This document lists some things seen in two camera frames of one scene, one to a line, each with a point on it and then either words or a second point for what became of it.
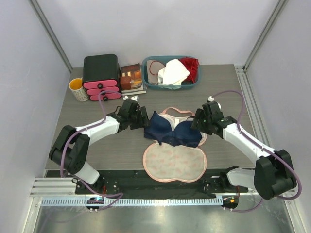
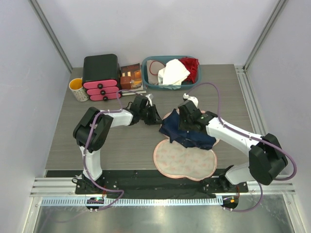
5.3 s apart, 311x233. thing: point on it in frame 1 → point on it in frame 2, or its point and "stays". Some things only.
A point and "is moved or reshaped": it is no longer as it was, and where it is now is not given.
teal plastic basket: (154, 87) stays
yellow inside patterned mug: (76, 85) stays
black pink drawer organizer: (101, 77) stays
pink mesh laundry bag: (174, 115) → (176, 159)
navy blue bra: (182, 134) is moved or reshaped
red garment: (192, 64) stays
